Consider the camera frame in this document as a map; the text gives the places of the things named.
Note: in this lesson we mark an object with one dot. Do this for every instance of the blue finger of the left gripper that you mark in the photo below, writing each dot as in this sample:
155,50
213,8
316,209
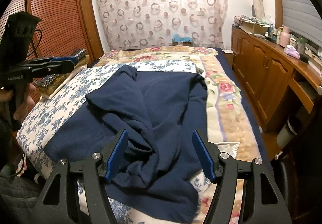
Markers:
73,59
43,68

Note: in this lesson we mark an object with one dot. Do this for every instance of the patterned folded pillow stack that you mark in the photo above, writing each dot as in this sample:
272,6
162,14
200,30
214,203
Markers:
49,86

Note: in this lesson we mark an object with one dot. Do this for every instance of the cardboard box of papers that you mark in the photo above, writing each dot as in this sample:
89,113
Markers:
252,25

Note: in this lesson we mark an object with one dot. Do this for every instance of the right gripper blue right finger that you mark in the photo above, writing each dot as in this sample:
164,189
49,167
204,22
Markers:
205,155

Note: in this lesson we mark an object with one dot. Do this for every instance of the blue floral white quilt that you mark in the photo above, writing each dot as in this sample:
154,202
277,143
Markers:
48,116

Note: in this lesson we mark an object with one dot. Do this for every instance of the grey window roller shutter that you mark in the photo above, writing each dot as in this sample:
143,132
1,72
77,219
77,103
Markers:
302,18

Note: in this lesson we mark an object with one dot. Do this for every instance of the blue item in box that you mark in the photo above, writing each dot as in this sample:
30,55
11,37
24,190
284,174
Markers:
179,40

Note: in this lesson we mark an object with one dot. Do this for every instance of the wooden louvered wardrobe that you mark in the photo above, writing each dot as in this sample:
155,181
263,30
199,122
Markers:
66,25

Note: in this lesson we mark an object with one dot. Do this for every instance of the purple tissue pack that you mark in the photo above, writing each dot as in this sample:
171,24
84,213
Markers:
291,51

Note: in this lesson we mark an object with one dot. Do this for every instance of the long wooden sideboard cabinet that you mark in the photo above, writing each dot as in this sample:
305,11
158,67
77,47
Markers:
278,86

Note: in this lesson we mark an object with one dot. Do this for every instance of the circle patterned sheer curtain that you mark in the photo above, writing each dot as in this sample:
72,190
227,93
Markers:
137,24

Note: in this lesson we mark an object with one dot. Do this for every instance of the navy blue garment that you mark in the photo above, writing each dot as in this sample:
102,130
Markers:
160,111

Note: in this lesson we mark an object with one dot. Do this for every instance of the pink floral beige blanket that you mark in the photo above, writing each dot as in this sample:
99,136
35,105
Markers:
227,123

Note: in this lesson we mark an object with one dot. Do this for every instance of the white cylindrical bin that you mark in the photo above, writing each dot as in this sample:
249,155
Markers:
288,131

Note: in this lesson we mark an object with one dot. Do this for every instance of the pink thermos jug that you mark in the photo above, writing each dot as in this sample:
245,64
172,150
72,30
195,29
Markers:
284,37

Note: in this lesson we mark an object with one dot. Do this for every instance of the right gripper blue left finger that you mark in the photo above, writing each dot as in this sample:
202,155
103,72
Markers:
114,155

